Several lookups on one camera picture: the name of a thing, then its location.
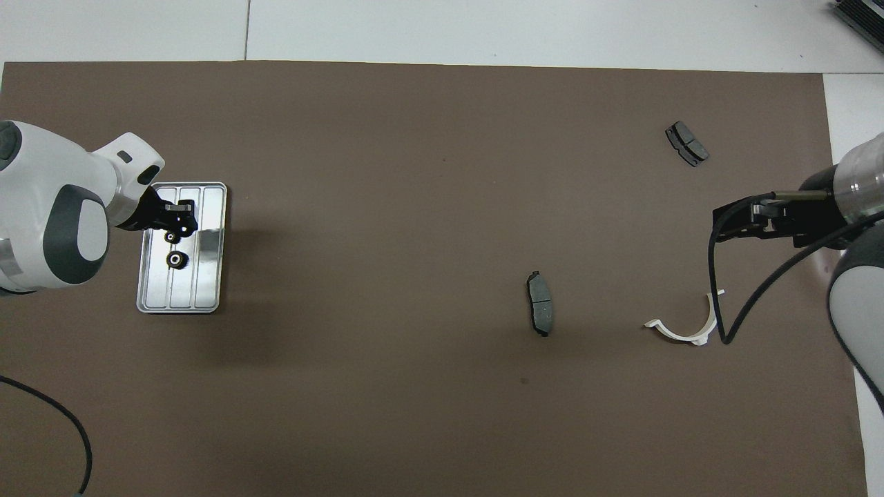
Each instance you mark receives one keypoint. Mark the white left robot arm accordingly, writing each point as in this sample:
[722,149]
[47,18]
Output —
[41,207]

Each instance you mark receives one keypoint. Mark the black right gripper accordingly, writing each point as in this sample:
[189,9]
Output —
[801,221]

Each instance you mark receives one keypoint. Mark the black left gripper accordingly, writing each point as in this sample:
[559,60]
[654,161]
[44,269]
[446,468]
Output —
[153,214]

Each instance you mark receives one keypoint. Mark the silver metal tray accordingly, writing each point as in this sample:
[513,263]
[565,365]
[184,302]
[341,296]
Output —
[207,276]

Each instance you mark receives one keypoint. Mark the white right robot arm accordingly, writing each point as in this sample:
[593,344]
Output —
[863,186]

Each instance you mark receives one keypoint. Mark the dark ribbed metal block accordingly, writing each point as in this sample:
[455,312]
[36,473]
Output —
[860,17]

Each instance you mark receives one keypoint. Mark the dark grey brake pad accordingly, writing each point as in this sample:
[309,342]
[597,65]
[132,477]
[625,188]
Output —
[540,307]
[687,143]

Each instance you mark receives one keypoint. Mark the small black bearing gear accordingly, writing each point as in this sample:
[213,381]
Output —
[170,237]

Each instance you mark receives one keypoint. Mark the brown table mat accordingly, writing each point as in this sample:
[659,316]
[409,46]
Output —
[380,241]

